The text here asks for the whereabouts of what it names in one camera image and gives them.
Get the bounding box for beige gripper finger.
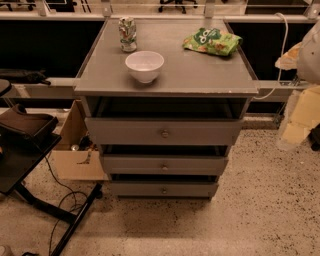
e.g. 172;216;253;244
276;85;320;151

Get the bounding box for grey drawer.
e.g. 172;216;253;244
103;155;228;176
110;182;218;198
85;118;242;146

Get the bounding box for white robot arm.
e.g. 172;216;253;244
275;21;320;150

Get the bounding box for grey drawer cabinet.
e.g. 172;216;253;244
75;18;258;184

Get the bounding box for grey bottom drawer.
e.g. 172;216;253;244
110;182;218;198

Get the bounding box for grey top drawer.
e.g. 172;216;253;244
85;118;242;146

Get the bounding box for green chip bag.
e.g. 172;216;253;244
182;27;242;57

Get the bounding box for white bowl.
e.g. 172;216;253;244
125;51;164;84

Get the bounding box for black office chair base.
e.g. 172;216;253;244
158;0;198;14

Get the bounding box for green white soda can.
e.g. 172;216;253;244
118;17;137;52

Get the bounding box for cardboard box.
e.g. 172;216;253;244
52;100;108;181

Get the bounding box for dark brown bag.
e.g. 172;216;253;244
0;104;58;144

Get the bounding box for white cable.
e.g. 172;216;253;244
252;12;290;101

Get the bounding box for black cable on floor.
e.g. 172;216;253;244
43;155;88;256

